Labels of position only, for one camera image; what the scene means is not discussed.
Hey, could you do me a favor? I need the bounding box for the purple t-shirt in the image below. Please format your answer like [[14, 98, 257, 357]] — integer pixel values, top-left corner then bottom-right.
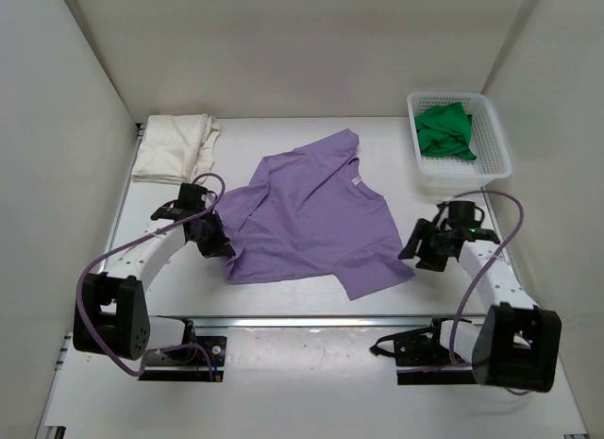
[[217, 129, 414, 300]]

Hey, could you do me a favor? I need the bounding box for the green t-shirt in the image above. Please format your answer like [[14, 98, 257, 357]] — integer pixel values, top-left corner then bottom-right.
[[415, 102, 477, 160]]

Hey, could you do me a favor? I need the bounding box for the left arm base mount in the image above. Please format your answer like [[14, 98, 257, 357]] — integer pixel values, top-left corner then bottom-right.
[[138, 320, 227, 383]]

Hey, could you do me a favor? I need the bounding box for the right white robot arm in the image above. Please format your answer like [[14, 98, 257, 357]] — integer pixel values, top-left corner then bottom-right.
[[394, 199, 562, 393]]

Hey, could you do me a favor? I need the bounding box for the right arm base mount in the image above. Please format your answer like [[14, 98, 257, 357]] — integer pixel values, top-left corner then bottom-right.
[[369, 316, 478, 386]]

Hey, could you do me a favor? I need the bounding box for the white plastic basket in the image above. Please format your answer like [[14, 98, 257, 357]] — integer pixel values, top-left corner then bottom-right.
[[407, 92, 512, 194]]

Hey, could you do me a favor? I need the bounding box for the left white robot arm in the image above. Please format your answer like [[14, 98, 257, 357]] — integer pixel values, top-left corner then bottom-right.
[[73, 183, 234, 362]]

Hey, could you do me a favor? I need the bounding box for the cream white t-shirt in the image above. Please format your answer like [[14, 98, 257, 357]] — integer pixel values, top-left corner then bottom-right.
[[131, 113, 221, 184]]

